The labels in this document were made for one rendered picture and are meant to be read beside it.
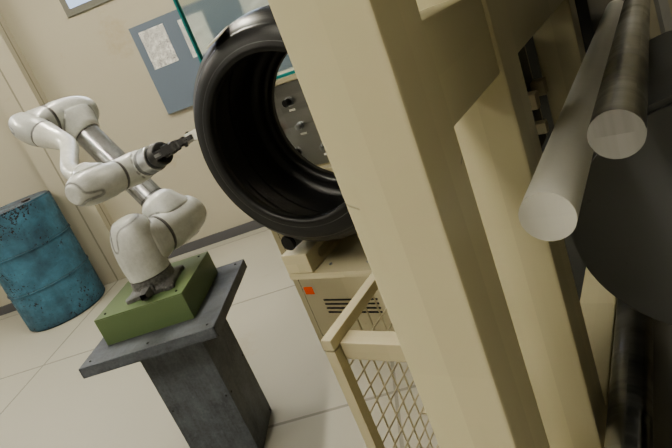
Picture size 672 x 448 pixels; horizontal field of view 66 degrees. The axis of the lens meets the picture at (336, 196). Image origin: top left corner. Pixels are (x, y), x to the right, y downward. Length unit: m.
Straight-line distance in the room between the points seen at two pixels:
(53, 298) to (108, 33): 2.12
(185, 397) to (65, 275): 2.72
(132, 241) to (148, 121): 2.78
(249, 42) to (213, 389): 1.32
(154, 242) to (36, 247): 2.71
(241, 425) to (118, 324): 0.60
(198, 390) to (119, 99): 3.07
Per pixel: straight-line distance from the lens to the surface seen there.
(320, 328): 2.50
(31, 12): 4.91
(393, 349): 0.72
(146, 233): 1.93
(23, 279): 4.69
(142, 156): 1.72
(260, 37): 1.17
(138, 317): 1.96
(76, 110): 2.27
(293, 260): 1.43
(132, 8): 4.56
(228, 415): 2.14
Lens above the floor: 1.39
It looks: 17 degrees down
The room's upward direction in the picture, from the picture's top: 21 degrees counter-clockwise
